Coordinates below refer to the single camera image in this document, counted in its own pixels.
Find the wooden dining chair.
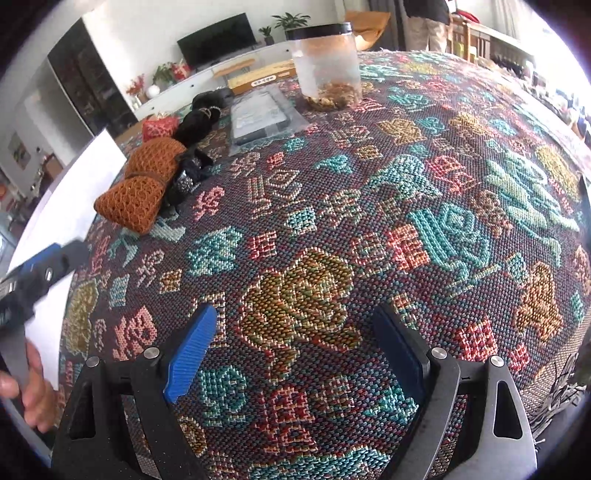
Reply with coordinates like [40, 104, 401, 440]
[448, 14, 491, 63]

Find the yellow flat cardboard box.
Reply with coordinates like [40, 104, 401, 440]
[228, 60, 296, 95]

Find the clear plastic sleeve with tablet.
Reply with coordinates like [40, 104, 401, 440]
[230, 84, 310, 148]

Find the red mesh bundle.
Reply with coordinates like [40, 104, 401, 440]
[141, 116, 179, 142]

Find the brown knitted net bundle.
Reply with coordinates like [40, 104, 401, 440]
[94, 137, 185, 235]

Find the black flat-screen television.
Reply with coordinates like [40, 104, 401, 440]
[177, 13, 256, 70]

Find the potted green plant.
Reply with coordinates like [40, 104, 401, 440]
[273, 12, 311, 34]

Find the white tv cabinet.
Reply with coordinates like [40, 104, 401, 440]
[134, 41, 290, 121]

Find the orange lounge chair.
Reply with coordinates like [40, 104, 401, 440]
[345, 10, 391, 51]

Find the red flower arrangement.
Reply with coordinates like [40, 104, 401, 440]
[126, 74, 145, 103]

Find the colourful woven table cloth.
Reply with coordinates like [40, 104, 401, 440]
[58, 51, 590, 479]

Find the clear jar with black lid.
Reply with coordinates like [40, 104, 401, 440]
[286, 22, 363, 111]

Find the black fabric bundle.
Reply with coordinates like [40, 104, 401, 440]
[163, 87, 235, 207]

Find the person's left hand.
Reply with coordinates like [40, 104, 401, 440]
[1, 340, 57, 434]

